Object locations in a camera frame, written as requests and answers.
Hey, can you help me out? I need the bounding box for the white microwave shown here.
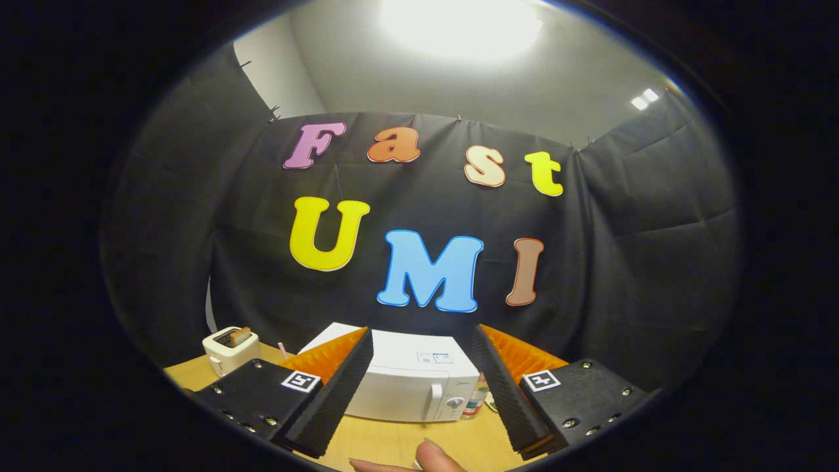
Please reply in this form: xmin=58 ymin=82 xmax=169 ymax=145
xmin=298 ymin=323 xmax=482 ymax=422

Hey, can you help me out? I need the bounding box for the white toaster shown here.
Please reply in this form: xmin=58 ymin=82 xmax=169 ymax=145
xmin=202 ymin=326 xmax=263 ymax=376

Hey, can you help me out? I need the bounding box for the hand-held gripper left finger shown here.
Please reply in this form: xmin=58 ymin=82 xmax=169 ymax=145
xmin=194 ymin=326 xmax=375 ymax=459

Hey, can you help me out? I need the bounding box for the clear plastic bottle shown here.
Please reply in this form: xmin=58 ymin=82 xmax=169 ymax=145
xmin=461 ymin=372 xmax=490 ymax=420

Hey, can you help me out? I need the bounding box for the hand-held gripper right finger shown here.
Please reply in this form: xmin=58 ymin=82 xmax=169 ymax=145
xmin=470 ymin=324 xmax=651 ymax=461

